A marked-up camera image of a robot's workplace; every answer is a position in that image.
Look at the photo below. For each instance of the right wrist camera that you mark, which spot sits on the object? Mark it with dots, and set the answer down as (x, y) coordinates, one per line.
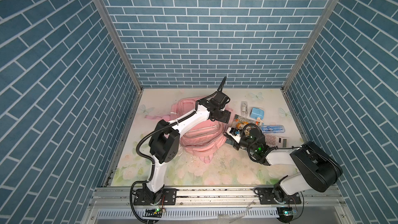
(242, 131)

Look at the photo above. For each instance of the aluminium front rail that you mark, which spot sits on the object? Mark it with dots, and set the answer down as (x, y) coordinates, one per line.
(239, 204)

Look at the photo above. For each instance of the corner aluminium post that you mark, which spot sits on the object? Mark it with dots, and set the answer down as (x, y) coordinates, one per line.
(329, 7)
(101, 8)

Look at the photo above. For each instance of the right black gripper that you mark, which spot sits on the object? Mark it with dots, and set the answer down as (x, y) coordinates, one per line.
(236, 145)

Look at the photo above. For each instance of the pink student backpack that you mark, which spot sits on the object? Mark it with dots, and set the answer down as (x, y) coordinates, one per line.
(204, 139)

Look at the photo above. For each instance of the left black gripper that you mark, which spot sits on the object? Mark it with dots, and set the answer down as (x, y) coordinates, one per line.
(226, 116)

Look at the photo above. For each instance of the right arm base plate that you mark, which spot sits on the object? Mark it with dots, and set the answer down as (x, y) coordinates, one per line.
(268, 196)

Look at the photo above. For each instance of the blue pencil sharpener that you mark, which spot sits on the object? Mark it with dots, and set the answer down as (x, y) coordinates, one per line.
(257, 113)

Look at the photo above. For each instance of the right corner aluminium post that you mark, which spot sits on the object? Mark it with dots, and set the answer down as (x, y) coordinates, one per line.
(329, 7)

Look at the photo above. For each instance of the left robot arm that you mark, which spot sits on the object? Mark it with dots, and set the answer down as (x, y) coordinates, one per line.
(164, 143)

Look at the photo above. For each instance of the right small circuit board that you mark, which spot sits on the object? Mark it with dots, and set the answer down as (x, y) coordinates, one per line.
(286, 214)

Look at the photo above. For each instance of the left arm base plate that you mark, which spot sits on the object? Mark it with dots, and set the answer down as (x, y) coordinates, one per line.
(165, 196)

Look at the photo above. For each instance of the left small circuit board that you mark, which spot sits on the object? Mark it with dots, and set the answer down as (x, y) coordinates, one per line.
(153, 213)

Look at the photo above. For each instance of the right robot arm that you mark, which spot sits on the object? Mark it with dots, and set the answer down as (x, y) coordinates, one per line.
(316, 169)

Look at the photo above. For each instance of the white pink calculator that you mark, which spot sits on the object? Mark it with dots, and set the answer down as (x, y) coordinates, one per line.
(273, 140)

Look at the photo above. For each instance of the left corner aluminium post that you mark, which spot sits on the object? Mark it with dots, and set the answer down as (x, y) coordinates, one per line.
(101, 8)

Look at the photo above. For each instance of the small circuit board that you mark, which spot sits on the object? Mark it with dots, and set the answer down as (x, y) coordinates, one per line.
(286, 214)
(153, 213)

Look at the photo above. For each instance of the clear plastic eraser case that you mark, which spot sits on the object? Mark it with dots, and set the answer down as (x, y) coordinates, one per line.
(244, 108)

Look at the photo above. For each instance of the colourful illustrated book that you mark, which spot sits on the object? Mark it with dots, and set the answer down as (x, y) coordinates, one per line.
(240, 121)

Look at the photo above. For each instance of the blue geometry set case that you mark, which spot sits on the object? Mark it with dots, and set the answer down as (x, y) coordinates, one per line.
(269, 129)

